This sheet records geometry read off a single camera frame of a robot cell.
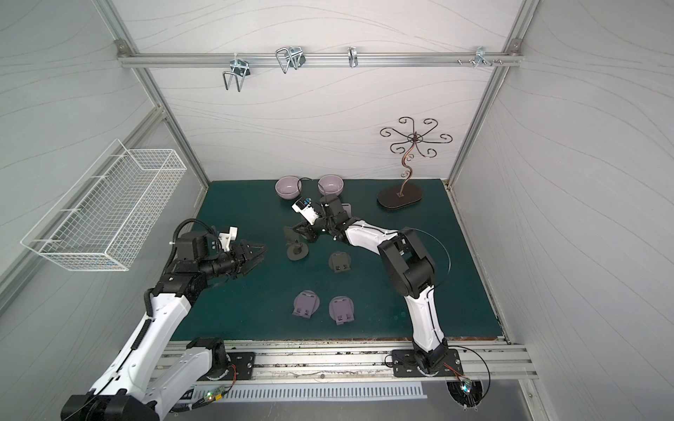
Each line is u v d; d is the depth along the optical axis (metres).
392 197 1.15
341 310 0.85
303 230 0.88
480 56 0.76
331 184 1.16
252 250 0.72
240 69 0.78
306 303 0.85
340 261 0.95
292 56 0.77
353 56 0.78
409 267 0.54
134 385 0.40
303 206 0.82
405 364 0.73
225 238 0.71
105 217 0.69
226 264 0.66
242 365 0.73
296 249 0.98
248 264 0.67
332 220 0.77
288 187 1.15
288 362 0.75
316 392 0.70
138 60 0.79
